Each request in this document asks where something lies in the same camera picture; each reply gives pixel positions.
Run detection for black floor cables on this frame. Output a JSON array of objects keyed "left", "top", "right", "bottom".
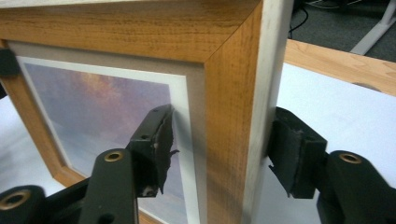
[{"left": 288, "top": 0, "right": 344, "bottom": 40}]

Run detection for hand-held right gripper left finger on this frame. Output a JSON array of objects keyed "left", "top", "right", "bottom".
[{"left": 125, "top": 104, "right": 181, "bottom": 199}]

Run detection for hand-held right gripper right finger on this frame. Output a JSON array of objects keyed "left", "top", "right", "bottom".
[{"left": 266, "top": 106, "right": 329, "bottom": 200}]

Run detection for wooden photo frame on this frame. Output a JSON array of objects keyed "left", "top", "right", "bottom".
[{"left": 0, "top": 0, "right": 295, "bottom": 224}]

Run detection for white table mat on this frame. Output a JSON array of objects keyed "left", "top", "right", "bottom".
[{"left": 0, "top": 62, "right": 396, "bottom": 224}]

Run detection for white metal table frame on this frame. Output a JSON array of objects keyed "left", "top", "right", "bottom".
[{"left": 349, "top": 0, "right": 396, "bottom": 56}]

